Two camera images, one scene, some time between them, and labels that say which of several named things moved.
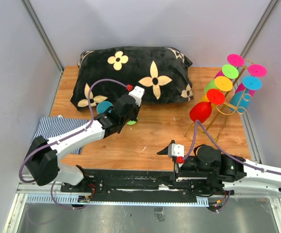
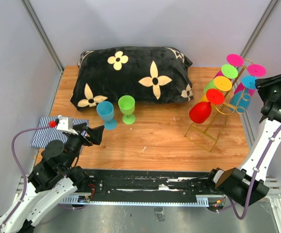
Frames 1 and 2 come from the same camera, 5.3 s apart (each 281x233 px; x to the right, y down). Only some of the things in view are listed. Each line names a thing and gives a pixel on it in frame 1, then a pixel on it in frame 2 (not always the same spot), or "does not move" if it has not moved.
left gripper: (135, 117) -> (96, 133)
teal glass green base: (240, 101) does not move
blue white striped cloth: (51, 127) does not move
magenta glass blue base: (251, 84) does not move
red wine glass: (202, 111) does not move
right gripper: (177, 166) -> (262, 85)
